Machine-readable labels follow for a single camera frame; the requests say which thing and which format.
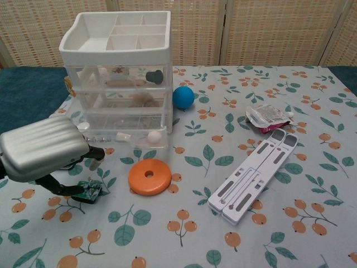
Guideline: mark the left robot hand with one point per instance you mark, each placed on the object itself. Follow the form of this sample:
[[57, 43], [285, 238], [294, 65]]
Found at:
[[42, 145]]

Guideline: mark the small green circuit board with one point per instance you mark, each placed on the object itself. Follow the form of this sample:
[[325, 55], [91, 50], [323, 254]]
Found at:
[[87, 192]]

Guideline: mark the clear drawer with white knob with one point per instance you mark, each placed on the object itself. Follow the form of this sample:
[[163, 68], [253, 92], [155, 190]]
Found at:
[[139, 123]]

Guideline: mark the clear drawer with grey knob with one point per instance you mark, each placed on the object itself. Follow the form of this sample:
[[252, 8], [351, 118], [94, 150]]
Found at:
[[83, 75]]

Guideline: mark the white plastic drawer organizer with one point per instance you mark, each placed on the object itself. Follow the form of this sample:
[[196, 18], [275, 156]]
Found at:
[[111, 53]]

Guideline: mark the orange disc with hole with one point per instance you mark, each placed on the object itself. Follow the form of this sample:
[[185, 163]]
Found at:
[[139, 181]]

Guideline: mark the blue ball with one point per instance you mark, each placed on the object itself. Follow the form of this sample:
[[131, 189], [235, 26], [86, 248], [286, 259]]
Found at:
[[183, 97]]

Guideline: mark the leaf and berry tablecloth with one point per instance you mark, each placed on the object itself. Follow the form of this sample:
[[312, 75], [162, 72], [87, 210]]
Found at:
[[195, 237]]

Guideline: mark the white folding laptop stand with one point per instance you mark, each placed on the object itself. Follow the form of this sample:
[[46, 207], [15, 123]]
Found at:
[[237, 195]]

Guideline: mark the magenta packet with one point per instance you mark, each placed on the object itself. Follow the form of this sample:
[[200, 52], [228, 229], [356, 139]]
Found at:
[[266, 129]]

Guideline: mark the silver spout pouch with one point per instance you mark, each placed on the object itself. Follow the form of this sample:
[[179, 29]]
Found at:
[[265, 114]]

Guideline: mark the bamboo folding screen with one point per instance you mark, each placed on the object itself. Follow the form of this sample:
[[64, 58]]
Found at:
[[251, 28]]

